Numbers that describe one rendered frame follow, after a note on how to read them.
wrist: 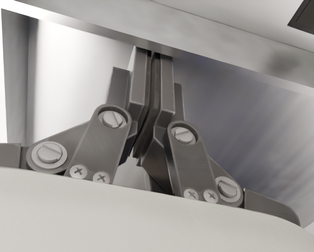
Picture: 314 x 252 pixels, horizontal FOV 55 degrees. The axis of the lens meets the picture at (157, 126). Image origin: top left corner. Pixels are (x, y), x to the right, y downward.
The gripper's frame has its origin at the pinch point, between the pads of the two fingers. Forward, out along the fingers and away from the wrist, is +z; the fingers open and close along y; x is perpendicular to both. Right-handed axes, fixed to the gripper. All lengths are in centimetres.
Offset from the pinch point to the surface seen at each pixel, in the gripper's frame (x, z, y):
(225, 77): -0.3, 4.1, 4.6
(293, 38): 2.7, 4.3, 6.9
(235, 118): -2.9, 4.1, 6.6
